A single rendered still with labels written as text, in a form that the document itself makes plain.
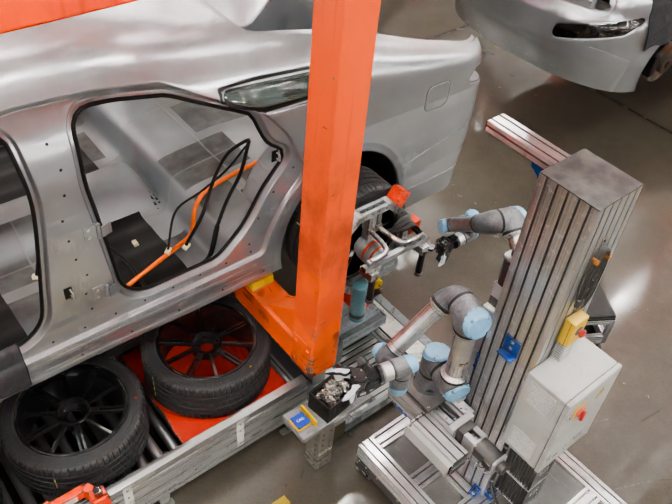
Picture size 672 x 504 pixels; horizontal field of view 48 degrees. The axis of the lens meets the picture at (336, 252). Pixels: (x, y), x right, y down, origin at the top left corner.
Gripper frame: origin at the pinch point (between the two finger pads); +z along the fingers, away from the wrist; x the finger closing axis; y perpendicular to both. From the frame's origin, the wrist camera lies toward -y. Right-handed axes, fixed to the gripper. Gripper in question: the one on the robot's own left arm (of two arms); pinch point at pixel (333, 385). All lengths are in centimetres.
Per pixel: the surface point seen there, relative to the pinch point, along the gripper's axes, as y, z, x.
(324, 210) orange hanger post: -43, -19, 49
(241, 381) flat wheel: 64, 14, 75
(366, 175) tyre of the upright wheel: -7, -73, 118
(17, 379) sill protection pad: 26, 109, 79
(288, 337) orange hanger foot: 49, -13, 79
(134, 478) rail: 77, 74, 51
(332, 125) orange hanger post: -82, -19, 44
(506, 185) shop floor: 101, -248, 217
